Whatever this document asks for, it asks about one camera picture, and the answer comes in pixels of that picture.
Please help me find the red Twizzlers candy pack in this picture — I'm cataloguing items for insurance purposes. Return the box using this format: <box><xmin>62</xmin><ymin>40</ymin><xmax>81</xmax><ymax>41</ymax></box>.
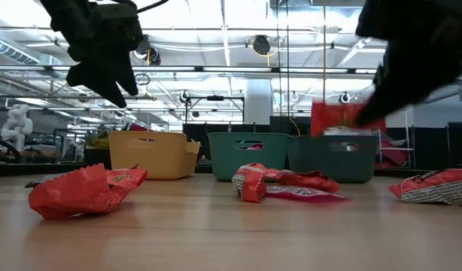
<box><xmin>265</xmin><ymin>184</ymin><xmax>348</xmax><ymax>202</ymax></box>

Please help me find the orange Reese's candy pack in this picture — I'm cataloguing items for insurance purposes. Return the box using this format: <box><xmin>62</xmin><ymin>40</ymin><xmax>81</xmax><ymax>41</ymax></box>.
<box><xmin>27</xmin><ymin>163</ymin><xmax>148</xmax><ymax>221</ymax></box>
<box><xmin>309</xmin><ymin>99</ymin><xmax>388</xmax><ymax>139</ymax></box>
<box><xmin>231</xmin><ymin>162</ymin><xmax>269</xmax><ymax>204</ymax></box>
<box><xmin>388</xmin><ymin>168</ymin><xmax>462</xmax><ymax>206</ymax></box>

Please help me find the metal rack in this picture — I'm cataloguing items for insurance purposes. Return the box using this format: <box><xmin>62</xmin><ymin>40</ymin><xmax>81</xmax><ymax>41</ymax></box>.
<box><xmin>376</xmin><ymin>107</ymin><xmax>412</xmax><ymax>169</ymax></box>

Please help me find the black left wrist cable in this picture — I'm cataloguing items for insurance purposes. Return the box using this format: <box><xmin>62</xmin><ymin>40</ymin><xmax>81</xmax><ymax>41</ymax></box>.
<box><xmin>135</xmin><ymin>0</ymin><xmax>170</xmax><ymax>14</ymax></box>

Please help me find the black hanging ring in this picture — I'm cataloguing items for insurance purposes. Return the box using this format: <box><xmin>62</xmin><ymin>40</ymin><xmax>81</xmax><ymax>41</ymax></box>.
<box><xmin>134</xmin><ymin>72</ymin><xmax>151</xmax><ymax>87</ymax></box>

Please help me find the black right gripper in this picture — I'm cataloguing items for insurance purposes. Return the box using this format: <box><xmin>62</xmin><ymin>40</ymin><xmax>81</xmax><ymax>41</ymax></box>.
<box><xmin>354</xmin><ymin>0</ymin><xmax>462</xmax><ymax>127</ymax></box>

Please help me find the potted succulent plant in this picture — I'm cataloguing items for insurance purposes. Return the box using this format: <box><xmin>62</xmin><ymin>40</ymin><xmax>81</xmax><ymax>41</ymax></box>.
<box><xmin>83</xmin><ymin>127</ymin><xmax>112</xmax><ymax>167</ymax></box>

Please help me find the teal plastic bin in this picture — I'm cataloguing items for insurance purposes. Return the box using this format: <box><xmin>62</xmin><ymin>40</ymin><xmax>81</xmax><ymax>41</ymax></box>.
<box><xmin>207</xmin><ymin>132</ymin><xmax>292</xmax><ymax>182</ymax></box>

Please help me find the black hanging cable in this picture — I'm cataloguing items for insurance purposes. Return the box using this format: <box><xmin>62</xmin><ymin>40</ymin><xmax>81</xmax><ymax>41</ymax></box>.
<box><xmin>285</xmin><ymin>0</ymin><xmax>291</xmax><ymax>118</ymax></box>
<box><xmin>275</xmin><ymin>0</ymin><xmax>281</xmax><ymax>117</ymax></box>

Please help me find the yellow plastic bin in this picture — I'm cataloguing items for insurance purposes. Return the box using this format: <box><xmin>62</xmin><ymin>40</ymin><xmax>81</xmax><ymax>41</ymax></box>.
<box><xmin>108</xmin><ymin>130</ymin><xmax>202</xmax><ymax>181</ymax></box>

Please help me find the black gantry frame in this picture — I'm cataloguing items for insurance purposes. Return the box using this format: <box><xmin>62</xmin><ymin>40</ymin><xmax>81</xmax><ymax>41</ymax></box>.
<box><xmin>184</xmin><ymin>96</ymin><xmax>245</xmax><ymax>124</ymax></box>

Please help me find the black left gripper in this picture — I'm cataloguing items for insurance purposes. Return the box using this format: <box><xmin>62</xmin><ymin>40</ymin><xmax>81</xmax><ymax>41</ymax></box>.
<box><xmin>38</xmin><ymin>0</ymin><xmax>145</xmax><ymax>109</ymax></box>

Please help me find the white robot figure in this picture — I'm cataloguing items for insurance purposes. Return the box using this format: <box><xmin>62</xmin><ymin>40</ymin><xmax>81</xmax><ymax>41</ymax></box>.
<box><xmin>0</xmin><ymin>104</ymin><xmax>34</xmax><ymax>152</ymax></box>

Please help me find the dark blue plastic bin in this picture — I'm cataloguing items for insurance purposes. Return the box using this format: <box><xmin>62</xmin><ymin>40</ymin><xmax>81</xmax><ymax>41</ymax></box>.
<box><xmin>288</xmin><ymin>134</ymin><xmax>380</xmax><ymax>184</ymax></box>

